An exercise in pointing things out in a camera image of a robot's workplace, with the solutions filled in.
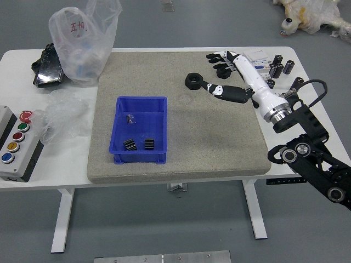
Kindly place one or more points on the white plastic bag red print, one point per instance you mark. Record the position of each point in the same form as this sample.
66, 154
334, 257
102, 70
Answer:
79, 49

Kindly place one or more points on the clear crumpled plastic bag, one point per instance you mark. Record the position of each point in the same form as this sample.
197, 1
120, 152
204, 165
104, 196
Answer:
63, 115

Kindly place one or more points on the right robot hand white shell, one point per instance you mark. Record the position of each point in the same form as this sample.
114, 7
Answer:
255, 79

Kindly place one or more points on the red push button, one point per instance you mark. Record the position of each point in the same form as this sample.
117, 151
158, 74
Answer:
18, 136

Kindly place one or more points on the red emergency stop button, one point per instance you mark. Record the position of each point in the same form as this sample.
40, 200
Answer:
25, 115

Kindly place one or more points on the grey metal plate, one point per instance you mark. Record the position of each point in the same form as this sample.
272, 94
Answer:
164, 257

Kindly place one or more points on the metal floor plate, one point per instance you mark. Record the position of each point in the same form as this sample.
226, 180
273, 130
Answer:
167, 5

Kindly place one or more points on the flat white carton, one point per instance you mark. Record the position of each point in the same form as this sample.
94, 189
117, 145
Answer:
259, 56

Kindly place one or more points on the green push button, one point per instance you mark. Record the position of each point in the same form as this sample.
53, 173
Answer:
23, 126

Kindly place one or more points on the grey-brown mat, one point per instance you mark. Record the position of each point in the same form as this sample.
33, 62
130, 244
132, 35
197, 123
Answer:
164, 76

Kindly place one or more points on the plush toy in plastic wrap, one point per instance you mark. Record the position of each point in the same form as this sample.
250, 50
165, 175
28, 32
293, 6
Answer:
310, 13

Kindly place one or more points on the metal bracket under table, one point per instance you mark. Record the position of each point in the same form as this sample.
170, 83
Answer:
176, 187

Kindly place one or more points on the blue push button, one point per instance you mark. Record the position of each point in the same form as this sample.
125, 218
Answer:
7, 157

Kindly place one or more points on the big black gear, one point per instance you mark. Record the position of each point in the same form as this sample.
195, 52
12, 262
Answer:
129, 144

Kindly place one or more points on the small black gear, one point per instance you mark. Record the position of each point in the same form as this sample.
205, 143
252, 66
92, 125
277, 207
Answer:
149, 143

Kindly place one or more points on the big black nut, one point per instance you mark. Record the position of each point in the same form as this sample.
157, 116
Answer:
189, 84

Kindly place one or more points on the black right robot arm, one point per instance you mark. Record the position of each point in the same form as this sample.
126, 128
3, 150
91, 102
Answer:
310, 161

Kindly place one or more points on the white table leg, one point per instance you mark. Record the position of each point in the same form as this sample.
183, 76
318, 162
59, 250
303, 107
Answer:
255, 211
62, 219

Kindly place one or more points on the grey button control box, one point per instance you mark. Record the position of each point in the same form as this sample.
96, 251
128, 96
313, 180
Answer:
16, 167

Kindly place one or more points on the yellow push button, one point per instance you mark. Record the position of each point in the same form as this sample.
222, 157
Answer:
12, 146

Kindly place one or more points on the black glossy tray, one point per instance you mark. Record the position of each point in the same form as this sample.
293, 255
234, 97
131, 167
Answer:
48, 71

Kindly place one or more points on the white circuit breaker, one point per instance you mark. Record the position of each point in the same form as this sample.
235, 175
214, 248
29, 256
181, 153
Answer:
263, 69

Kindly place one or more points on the small black nut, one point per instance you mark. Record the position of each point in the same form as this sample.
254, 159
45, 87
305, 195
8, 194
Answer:
223, 74

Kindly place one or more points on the blue plastic box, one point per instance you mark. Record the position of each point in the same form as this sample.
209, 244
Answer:
148, 126

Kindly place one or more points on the black table control panel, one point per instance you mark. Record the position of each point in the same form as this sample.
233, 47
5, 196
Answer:
285, 181

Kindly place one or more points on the small metal part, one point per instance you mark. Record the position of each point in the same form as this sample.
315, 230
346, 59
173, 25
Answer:
131, 119

